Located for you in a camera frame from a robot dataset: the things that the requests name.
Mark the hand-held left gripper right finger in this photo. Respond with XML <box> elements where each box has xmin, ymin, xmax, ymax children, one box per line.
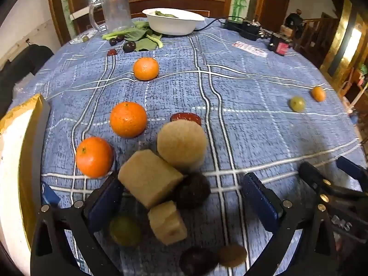
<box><xmin>241</xmin><ymin>173</ymin><xmax>338</xmax><ymax>276</ymax></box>

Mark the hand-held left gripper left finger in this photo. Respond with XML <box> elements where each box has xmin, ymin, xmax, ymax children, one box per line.
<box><xmin>30</xmin><ymin>172</ymin><xmax>125</xmax><ymax>276</ymax></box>

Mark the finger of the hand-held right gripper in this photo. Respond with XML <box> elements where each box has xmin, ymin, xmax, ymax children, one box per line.
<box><xmin>336</xmin><ymin>156</ymin><xmax>368</xmax><ymax>184</ymax></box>
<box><xmin>298</xmin><ymin>161</ymin><xmax>368</xmax><ymax>204</ymax></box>

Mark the orange mandarin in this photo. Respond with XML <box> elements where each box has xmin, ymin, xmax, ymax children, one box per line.
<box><xmin>110</xmin><ymin>101</ymin><xmax>148</xmax><ymax>138</ymax></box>
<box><xmin>133</xmin><ymin>57</ymin><xmax>159</xmax><ymax>81</ymax></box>
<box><xmin>75</xmin><ymin>137</ymin><xmax>114</xmax><ymax>179</ymax></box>

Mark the large tan foam block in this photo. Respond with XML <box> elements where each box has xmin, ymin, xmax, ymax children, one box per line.
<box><xmin>118</xmin><ymin>149</ymin><xmax>184</xmax><ymax>210</ymax></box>

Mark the small tan foam block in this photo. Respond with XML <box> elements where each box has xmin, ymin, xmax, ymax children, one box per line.
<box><xmin>148</xmin><ymin>201</ymin><xmax>188</xmax><ymax>246</ymax></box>

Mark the small round kumquat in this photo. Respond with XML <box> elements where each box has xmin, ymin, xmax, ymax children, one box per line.
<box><xmin>312</xmin><ymin>86</ymin><xmax>326</xmax><ymax>102</ymax></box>
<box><xmin>217</xmin><ymin>243</ymin><xmax>248</xmax><ymax>268</ymax></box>

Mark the tan foam cylinder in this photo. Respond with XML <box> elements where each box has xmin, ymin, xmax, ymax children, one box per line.
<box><xmin>157</xmin><ymin>120</ymin><xmax>208</xmax><ymax>173</ymax></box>

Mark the gold and white box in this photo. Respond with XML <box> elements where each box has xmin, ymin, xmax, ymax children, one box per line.
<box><xmin>0</xmin><ymin>93</ymin><xmax>52</xmax><ymax>253</ymax></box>

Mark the small blue packet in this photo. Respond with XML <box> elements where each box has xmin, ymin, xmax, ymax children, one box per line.
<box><xmin>40</xmin><ymin>181</ymin><xmax>61</xmax><ymax>206</ymax></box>

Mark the dark spiky ball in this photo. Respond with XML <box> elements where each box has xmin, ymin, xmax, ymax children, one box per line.
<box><xmin>175</xmin><ymin>172</ymin><xmax>211</xmax><ymax>210</ymax></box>

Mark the blue patterned tablecloth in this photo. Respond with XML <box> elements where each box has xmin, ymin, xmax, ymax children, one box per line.
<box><xmin>6</xmin><ymin>17</ymin><xmax>365</xmax><ymax>276</ymax></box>

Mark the large red date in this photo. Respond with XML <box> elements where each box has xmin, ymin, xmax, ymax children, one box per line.
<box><xmin>170</xmin><ymin>112</ymin><xmax>202</xmax><ymax>126</ymax></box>

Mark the red and black device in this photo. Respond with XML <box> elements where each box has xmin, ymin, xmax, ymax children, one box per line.
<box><xmin>267</xmin><ymin>33</ymin><xmax>291</xmax><ymax>56</ymax></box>

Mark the white and red card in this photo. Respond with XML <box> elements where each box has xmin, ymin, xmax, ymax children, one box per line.
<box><xmin>232</xmin><ymin>41</ymin><xmax>268</xmax><ymax>58</ymax></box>

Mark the clear plastic bag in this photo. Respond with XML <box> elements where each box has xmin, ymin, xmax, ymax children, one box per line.
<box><xmin>13</xmin><ymin>78</ymin><xmax>35</xmax><ymax>98</ymax></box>

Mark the black power adapter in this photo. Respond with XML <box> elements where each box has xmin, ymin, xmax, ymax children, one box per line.
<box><xmin>240</xmin><ymin>23</ymin><xmax>261</xmax><ymax>41</ymax></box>

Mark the black chair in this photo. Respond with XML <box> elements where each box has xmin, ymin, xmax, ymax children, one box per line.
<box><xmin>0</xmin><ymin>44</ymin><xmax>55</xmax><ymax>115</ymax></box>

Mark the clear plastic wrapper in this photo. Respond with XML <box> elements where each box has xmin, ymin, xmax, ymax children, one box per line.
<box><xmin>69</xmin><ymin>32</ymin><xmax>98</xmax><ymax>45</ymax></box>

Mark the green leafy vegetable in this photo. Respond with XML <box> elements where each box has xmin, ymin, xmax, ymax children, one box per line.
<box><xmin>102</xmin><ymin>20</ymin><xmax>164</xmax><ymax>52</ymax></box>

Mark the black power strip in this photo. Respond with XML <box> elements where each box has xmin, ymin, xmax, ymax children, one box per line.
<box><xmin>224</xmin><ymin>19</ymin><xmax>245</xmax><ymax>31</ymax></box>

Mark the wooden door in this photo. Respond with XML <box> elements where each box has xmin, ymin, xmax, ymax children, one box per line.
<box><xmin>263</xmin><ymin>0</ymin><xmax>292</xmax><ymax>25</ymax></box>

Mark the white bowl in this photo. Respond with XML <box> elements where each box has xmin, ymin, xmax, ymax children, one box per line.
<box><xmin>142</xmin><ymin>8</ymin><xmax>205</xmax><ymax>36</ymax></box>

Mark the green leaf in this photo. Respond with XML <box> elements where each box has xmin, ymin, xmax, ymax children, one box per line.
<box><xmin>154</xmin><ymin>10</ymin><xmax>180</xmax><ymax>18</ymax></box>

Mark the wooden sideboard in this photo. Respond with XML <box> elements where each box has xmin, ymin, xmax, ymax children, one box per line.
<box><xmin>69</xmin><ymin>0</ymin><xmax>227</xmax><ymax>31</ymax></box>

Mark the black cable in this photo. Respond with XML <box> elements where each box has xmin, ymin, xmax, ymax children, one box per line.
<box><xmin>193</xmin><ymin>16</ymin><xmax>230</xmax><ymax>32</ymax></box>

